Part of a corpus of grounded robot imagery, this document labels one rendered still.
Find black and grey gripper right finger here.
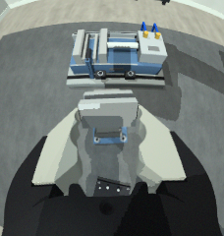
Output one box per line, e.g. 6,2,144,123
136,104,223,236

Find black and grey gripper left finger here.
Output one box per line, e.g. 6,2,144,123
1,107,83,236

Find light grey slotted block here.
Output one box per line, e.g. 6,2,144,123
78,90,138,129

